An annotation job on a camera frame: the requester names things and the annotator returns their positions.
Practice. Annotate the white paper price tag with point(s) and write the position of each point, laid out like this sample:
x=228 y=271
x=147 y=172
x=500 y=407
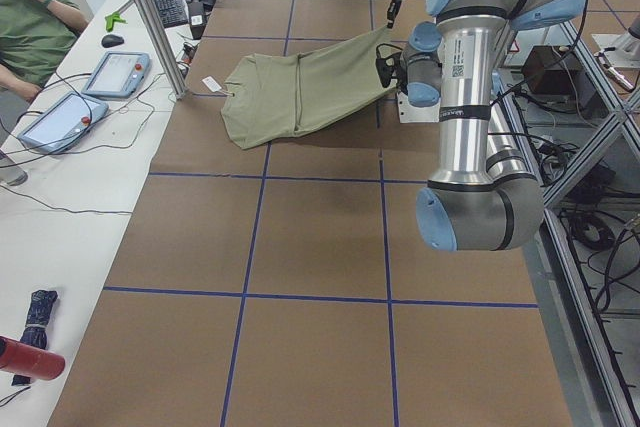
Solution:
x=212 y=84

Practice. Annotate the black computer mouse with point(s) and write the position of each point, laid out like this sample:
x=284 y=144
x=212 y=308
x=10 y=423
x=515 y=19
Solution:
x=112 y=40

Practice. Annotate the blue teach pendant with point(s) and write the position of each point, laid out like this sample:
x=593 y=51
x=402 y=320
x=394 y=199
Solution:
x=118 y=75
x=63 y=124

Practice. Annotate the near blue teach pendant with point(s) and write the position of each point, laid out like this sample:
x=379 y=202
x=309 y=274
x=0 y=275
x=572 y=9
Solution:
x=63 y=124

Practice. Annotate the grey aluminium frame post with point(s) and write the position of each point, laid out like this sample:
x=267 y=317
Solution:
x=156 y=32

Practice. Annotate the folded dark blue umbrella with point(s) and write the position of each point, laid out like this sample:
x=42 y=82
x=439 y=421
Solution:
x=37 y=320

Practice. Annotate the black power adapter box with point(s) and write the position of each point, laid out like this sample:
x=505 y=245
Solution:
x=545 y=75

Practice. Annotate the person in green shirt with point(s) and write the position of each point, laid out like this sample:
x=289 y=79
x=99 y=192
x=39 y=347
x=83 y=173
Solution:
x=36 y=36

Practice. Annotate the green plastic clip tool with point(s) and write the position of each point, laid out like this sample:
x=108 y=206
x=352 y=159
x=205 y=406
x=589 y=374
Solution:
x=112 y=20

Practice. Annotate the olive green long-sleeve shirt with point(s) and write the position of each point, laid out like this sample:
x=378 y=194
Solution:
x=272 y=97

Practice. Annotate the black computer keyboard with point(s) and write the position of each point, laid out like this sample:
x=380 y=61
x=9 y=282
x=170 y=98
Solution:
x=172 y=13

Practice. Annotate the red cylinder bottle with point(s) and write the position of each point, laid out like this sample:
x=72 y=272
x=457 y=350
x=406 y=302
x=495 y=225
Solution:
x=29 y=361

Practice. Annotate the far blue teach pendant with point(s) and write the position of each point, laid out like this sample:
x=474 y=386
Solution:
x=118 y=75

